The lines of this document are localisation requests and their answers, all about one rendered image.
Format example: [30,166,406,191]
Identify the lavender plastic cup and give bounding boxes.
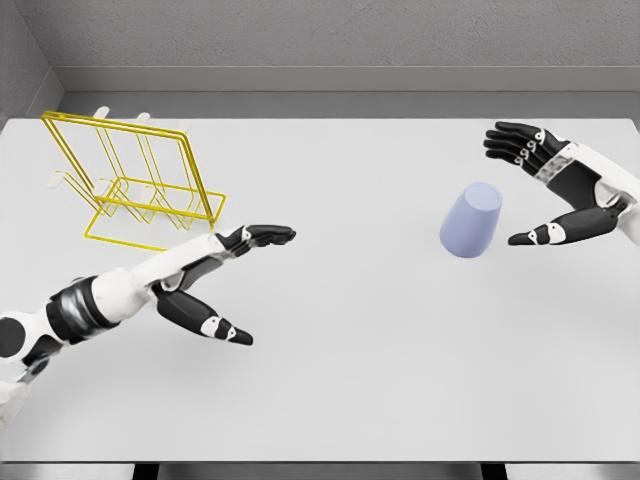
[438,181,503,260]

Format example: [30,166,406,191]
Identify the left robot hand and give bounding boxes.
[130,224,298,347]

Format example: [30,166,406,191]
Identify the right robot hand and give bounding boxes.
[482,121,632,247]

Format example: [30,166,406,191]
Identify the yellow wire cup holder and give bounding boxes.
[39,105,228,253]

